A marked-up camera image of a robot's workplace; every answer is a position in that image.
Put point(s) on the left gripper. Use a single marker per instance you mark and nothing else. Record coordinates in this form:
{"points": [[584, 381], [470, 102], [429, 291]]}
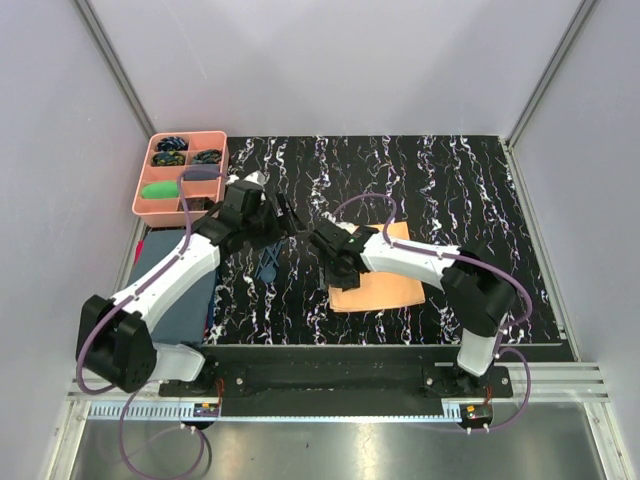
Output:
{"points": [[288, 215]]}

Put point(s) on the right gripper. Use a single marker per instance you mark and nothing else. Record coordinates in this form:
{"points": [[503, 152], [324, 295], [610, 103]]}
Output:
{"points": [[351, 281]]}

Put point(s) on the peach cloth napkin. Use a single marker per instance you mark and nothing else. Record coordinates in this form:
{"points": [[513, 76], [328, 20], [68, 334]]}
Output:
{"points": [[377, 291]]}

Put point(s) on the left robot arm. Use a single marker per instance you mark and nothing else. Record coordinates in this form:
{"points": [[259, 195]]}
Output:
{"points": [[115, 334]]}

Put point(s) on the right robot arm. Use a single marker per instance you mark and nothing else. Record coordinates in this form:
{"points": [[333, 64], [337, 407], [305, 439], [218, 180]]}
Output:
{"points": [[479, 295]]}

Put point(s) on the blue grey folded napkin stack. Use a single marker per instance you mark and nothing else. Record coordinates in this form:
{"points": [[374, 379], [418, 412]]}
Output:
{"points": [[189, 318]]}

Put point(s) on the blue plastic knife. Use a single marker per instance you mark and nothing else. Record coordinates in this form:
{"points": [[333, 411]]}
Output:
{"points": [[262, 262]]}

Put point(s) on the dark patterned cloth roll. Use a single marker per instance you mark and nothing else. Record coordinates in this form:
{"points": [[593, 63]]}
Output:
{"points": [[199, 203]]}

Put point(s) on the blue patterned roll right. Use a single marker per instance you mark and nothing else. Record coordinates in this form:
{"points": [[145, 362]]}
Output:
{"points": [[207, 157]]}

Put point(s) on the grey folded cloth in tray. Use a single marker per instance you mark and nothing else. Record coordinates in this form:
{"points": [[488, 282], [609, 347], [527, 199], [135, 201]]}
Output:
{"points": [[201, 173]]}

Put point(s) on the pink divided organizer tray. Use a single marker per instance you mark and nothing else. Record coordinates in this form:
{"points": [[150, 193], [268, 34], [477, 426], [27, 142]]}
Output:
{"points": [[169, 213]]}

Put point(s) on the black marble pattern mat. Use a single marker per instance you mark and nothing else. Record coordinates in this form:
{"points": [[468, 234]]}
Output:
{"points": [[449, 190]]}

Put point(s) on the blue patterned roll top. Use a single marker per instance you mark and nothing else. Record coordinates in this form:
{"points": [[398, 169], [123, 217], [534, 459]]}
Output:
{"points": [[172, 143]]}

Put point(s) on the blue yellow patterned roll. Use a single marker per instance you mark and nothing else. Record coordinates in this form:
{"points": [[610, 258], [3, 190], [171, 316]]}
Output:
{"points": [[168, 159]]}

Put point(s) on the green rolled cloth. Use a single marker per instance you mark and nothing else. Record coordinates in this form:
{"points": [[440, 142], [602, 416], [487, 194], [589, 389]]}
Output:
{"points": [[160, 190]]}

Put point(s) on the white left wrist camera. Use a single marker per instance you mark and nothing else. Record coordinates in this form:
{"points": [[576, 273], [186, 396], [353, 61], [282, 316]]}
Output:
{"points": [[255, 177]]}

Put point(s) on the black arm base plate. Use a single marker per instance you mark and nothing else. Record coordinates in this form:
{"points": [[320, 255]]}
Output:
{"points": [[239, 371]]}

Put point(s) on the aluminium frame rail front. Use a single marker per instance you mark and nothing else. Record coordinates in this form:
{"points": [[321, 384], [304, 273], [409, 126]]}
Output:
{"points": [[539, 383]]}

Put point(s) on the left rear aluminium post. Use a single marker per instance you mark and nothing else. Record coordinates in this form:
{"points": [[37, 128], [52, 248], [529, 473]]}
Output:
{"points": [[100, 38]]}

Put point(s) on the aluminium post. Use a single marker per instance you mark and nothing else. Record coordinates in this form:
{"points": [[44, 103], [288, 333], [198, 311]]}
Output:
{"points": [[576, 25], [100, 38]]}

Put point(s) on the right rear aluminium post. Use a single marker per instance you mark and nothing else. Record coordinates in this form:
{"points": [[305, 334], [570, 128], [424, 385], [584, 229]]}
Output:
{"points": [[576, 25]]}

